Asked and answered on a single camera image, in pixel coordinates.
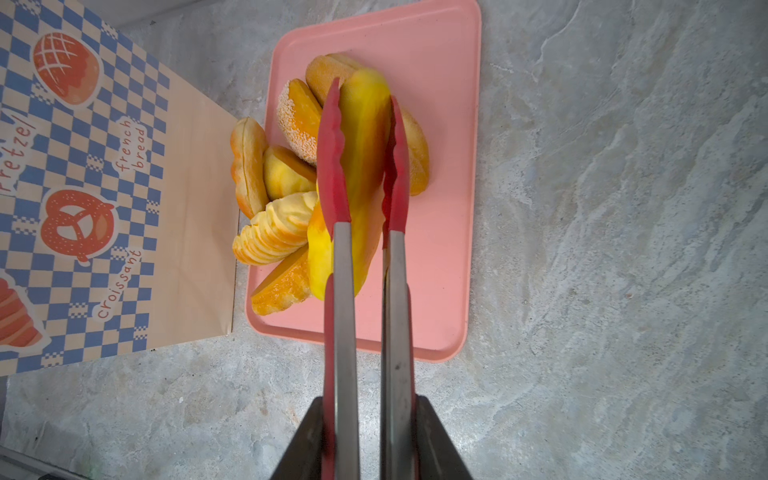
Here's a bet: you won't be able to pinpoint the pink plastic tray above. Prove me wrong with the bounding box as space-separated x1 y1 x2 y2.
265 1 482 363

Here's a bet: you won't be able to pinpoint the red silicone steel tongs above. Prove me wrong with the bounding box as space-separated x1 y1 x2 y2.
309 79 418 479

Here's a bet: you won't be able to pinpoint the sesame oval bread roll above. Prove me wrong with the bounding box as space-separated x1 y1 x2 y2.
277 78 322 165

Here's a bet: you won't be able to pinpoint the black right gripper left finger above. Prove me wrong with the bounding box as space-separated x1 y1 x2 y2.
270 397 324 480

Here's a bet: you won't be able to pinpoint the yellow oblong bread roll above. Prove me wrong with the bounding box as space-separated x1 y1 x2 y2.
339 68 392 292

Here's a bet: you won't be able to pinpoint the blue checkered paper bag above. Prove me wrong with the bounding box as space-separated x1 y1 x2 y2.
1 1 239 376

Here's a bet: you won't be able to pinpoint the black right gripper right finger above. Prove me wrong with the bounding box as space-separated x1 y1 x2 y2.
415 395 473 480

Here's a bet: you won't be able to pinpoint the braided pretzel bread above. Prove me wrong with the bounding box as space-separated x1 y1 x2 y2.
230 117 269 219

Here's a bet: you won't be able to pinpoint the long golden baguette bread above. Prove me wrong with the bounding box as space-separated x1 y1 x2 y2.
305 53 430 196

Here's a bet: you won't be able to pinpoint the small yellow bun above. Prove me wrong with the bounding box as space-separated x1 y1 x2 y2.
264 145 316 200

